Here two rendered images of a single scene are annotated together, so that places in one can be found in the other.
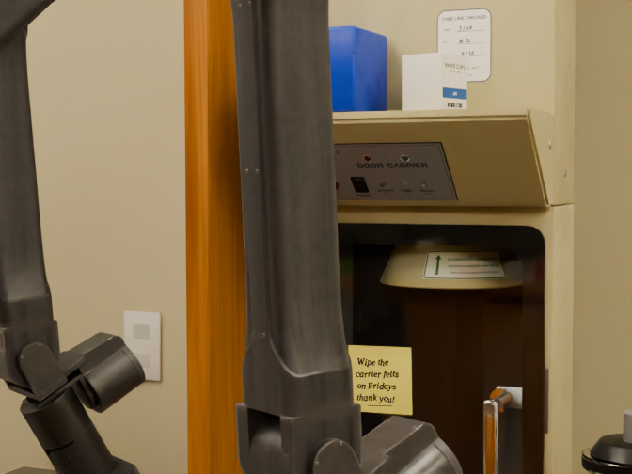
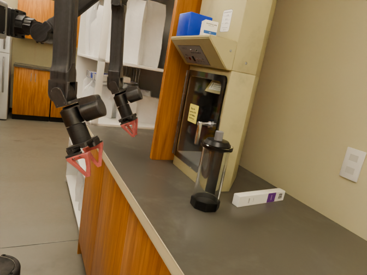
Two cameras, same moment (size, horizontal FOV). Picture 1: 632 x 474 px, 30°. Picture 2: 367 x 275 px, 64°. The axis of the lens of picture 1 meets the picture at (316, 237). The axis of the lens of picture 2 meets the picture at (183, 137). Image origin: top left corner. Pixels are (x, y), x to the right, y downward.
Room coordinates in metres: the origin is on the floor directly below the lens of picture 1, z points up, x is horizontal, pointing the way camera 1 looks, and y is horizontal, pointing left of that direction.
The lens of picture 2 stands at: (0.34, -0.81, 1.38)
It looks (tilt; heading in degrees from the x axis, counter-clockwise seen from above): 13 degrees down; 38
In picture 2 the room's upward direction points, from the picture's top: 10 degrees clockwise
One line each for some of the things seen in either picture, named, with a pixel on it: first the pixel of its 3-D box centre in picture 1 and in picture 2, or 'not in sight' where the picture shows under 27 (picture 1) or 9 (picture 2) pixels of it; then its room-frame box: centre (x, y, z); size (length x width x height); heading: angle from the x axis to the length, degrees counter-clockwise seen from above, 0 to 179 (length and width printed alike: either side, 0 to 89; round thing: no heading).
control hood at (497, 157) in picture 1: (394, 160); (198, 52); (1.27, -0.08, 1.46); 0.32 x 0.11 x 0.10; 67
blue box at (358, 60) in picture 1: (329, 73); (194, 27); (1.30, -0.02, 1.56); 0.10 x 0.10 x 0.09; 67
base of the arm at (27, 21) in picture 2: not in sight; (25, 25); (0.94, 0.65, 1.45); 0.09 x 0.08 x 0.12; 36
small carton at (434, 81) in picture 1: (434, 84); (208, 30); (1.25, -0.13, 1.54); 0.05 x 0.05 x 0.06; 52
